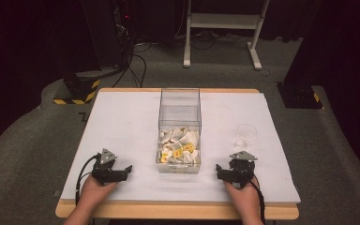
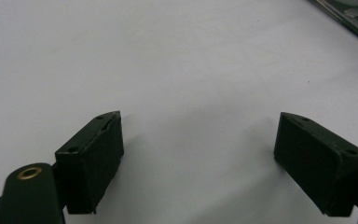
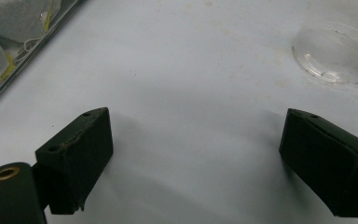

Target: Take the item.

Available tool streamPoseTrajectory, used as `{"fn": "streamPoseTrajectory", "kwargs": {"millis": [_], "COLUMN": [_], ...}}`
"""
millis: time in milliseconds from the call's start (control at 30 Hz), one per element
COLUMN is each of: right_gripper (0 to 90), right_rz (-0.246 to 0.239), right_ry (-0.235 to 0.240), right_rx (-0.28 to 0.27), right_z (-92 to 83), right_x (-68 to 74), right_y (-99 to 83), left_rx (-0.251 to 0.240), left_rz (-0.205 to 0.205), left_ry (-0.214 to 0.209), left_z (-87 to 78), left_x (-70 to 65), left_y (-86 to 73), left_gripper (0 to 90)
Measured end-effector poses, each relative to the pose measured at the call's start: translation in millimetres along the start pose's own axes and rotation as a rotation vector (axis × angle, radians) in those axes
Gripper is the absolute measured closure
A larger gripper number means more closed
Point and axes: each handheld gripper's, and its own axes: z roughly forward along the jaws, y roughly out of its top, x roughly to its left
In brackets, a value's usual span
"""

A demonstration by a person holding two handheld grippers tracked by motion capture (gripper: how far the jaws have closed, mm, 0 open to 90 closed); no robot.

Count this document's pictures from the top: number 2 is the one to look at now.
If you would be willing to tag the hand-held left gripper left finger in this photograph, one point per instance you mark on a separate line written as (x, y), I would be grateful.
(90, 168)

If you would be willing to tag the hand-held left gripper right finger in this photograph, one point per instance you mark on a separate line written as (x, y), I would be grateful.
(317, 168)

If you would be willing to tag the dark metal table edge rail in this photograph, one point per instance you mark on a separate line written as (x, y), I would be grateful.
(351, 18)

